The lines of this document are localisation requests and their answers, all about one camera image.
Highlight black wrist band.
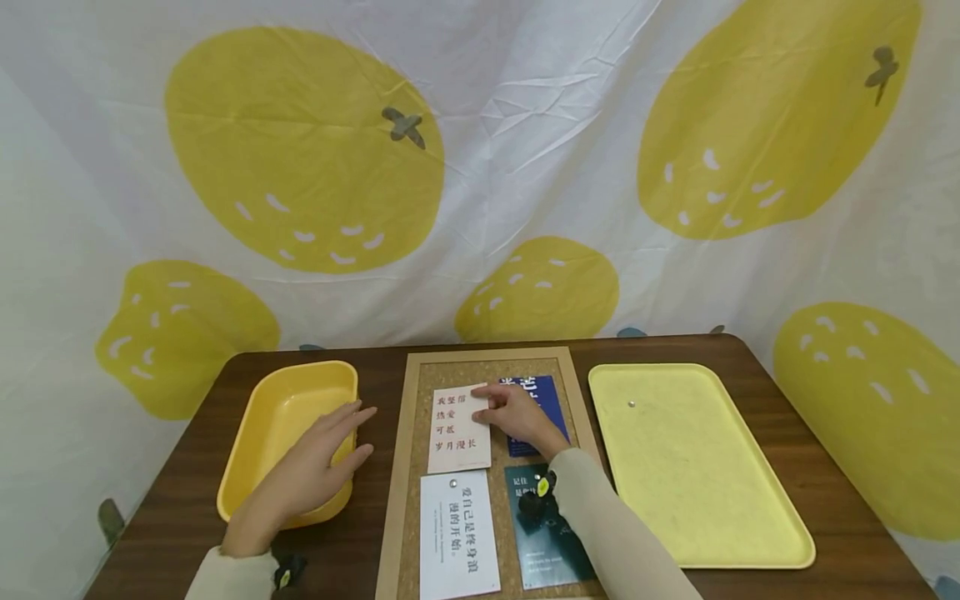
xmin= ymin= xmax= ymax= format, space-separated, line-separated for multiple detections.
xmin=517 ymin=470 xmax=560 ymax=523
xmin=271 ymin=553 xmax=308 ymax=593

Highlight white card with black text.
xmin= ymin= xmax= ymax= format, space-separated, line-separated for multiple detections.
xmin=419 ymin=471 xmax=503 ymax=600

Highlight white card with red text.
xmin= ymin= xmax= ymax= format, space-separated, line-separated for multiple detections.
xmin=427 ymin=382 xmax=493 ymax=475

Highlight flat yellow tray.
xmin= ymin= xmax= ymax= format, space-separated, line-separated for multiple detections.
xmin=587 ymin=362 xmax=818 ymax=570

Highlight teal card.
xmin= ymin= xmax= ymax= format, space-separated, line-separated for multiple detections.
xmin=503 ymin=463 xmax=598 ymax=591

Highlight dark blue card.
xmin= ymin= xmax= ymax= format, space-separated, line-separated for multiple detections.
xmin=497 ymin=374 xmax=572 ymax=458

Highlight wood framed cork board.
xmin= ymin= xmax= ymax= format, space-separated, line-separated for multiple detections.
xmin=375 ymin=347 xmax=610 ymax=600

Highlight person's left forearm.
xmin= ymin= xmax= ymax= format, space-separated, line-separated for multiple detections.
xmin=185 ymin=546 xmax=280 ymax=600

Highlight person's right forearm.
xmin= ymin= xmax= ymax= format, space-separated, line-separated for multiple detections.
xmin=547 ymin=447 xmax=703 ymax=600

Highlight person's left hand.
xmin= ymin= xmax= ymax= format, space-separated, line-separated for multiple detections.
xmin=221 ymin=400 xmax=378 ymax=558

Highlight deep yellow plastic bin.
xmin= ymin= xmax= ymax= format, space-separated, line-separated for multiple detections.
xmin=217 ymin=360 xmax=360 ymax=530

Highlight person's right hand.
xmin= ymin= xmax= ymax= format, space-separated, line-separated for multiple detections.
xmin=470 ymin=383 xmax=573 ymax=463

